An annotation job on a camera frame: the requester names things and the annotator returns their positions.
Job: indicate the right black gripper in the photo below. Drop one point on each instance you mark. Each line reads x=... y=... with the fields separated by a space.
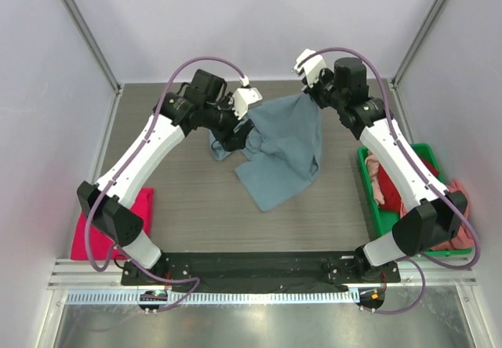
x=316 y=96

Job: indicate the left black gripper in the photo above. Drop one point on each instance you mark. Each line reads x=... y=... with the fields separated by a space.
x=228 y=139

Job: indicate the blue-grey t shirt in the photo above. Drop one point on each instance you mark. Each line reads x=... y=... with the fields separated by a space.
x=283 y=151

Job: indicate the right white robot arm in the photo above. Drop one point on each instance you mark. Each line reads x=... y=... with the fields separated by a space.
x=433 y=213

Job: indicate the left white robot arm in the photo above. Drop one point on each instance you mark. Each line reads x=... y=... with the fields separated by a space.
x=201 y=103

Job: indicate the dark red t shirt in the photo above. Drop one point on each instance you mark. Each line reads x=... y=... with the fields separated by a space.
x=385 y=192

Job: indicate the green plastic tray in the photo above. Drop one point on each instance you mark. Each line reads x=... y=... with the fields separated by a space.
x=384 y=221

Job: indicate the folded magenta t shirt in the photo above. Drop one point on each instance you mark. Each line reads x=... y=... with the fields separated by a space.
x=102 y=232

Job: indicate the salmon pink t shirt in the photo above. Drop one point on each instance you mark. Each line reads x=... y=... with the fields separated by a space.
x=463 y=240

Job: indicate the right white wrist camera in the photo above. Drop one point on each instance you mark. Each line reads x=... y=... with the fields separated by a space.
x=310 y=66

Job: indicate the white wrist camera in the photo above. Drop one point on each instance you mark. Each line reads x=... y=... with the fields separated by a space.
x=310 y=66
x=243 y=100

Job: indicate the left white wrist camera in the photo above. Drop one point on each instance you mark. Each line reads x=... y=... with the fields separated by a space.
x=243 y=100

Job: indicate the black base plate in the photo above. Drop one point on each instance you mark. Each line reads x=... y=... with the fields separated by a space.
x=273 y=272

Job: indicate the right aluminium frame post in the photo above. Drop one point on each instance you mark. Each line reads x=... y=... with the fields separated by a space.
x=425 y=28

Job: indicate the aluminium frame post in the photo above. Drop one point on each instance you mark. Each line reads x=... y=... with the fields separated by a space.
x=425 y=28
x=84 y=30

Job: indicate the white slotted cable duct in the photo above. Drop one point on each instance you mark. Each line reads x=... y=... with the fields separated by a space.
x=136 y=297

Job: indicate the left aluminium frame post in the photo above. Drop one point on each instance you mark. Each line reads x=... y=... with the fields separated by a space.
x=84 y=30

